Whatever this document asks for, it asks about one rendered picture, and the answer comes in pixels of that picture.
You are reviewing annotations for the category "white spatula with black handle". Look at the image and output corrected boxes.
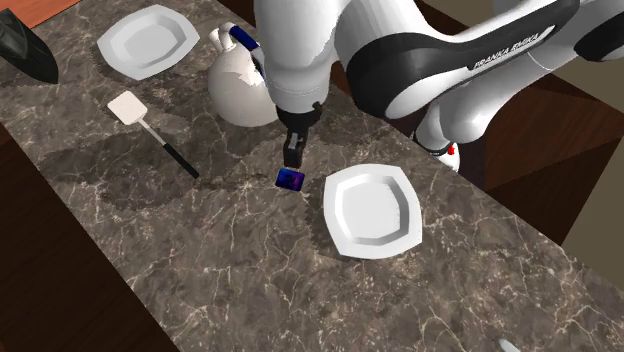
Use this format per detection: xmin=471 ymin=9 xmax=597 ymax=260
xmin=106 ymin=89 xmax=202 ymax=181

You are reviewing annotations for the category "small blue box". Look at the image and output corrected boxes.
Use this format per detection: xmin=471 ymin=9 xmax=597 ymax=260
xmin=274 ymin=167 xmax=307 ymax=192

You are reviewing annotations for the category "white jug with blue handle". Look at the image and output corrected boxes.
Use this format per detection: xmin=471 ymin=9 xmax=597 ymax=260
xmin=206 ymin=21 xmax=280 ymax=128

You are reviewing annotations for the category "white square plate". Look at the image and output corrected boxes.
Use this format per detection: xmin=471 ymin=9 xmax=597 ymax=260
xmin=96 ymin=3 xmax=202 ymax=82
xmin=322 ymin=163 xmax=424 ymax=260

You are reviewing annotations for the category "black clothes iron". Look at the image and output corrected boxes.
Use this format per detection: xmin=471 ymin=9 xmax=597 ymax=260
xmin=0 ymin=8 xmax=60 ymax=86

